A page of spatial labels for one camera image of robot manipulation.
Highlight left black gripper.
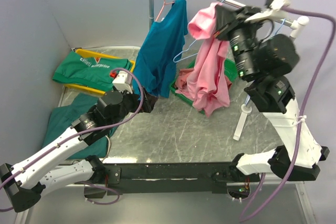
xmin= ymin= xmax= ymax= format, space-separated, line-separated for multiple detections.
xmin=108 ymin=85 xmax=158 ymax=128

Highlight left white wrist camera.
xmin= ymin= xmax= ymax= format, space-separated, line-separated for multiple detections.
xmin=110 ymin=71 xmax=133 ymax=93

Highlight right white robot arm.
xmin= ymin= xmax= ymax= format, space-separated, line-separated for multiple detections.
xmin=214 ymin=5 xmax=329 ymax=182

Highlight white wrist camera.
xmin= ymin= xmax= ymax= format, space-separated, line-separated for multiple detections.
xmin=245 ymin=0 xmax=292 ymax=23
xmin=110 ymin=71 xmax=133 ymax=93

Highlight teal blue t-shirt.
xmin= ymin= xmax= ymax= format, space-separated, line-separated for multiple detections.
xmin=133 ymin=0 xmax=188 ymax=98

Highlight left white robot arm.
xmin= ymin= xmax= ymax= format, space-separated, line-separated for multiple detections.
xmin=1 ymin=90 xmax=157 ymax=212

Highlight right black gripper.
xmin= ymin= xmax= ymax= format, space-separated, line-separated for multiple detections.
xmin=214 ymin=3 xmax=268 ymax=80

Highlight purple cable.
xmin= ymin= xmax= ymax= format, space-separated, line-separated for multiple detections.
xmin=0 ymin=68 xmax=146 ymax=212
xmin=238 ymin=7 xmax=336 ymax=222

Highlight pink wire hanger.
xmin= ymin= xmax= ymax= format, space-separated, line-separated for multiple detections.
xmin=155 ymin=0 xmax=174 ymax=22

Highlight green printed t-shirt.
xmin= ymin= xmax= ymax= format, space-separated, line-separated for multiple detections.
xmin=51 ymin=51 xmax=134 ymax=94

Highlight pink t-shirt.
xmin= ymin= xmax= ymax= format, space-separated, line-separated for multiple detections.
xmin=187 ymin=3 xmax=230 ymax=116

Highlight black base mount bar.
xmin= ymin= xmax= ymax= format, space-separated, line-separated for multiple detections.
xmin=83 ymin=162 xmax=263 ymax=200

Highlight dusty red t-shirt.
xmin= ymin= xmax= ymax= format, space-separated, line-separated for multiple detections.
xmin=175 ymin=68 xmax=233 ymax=98

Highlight dark green shorts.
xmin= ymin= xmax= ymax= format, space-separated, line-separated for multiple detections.
xmin=42 ymin=93 xmax=109 ymax=159

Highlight yellow plastic tray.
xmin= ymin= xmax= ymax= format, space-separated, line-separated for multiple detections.
xmin=62 ymin=48 xmax=135 ymax=98

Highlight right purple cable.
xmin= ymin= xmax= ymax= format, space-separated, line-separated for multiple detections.
xmin=238 ymin=7 xmax=336 ymax=222

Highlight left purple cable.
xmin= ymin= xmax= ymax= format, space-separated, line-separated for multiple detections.
xmin=0 ymin=68 xmax=146 ymax=212

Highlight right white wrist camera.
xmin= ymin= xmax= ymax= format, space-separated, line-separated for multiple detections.
xmin=245 ymin=0 xmax=292 ymax=23

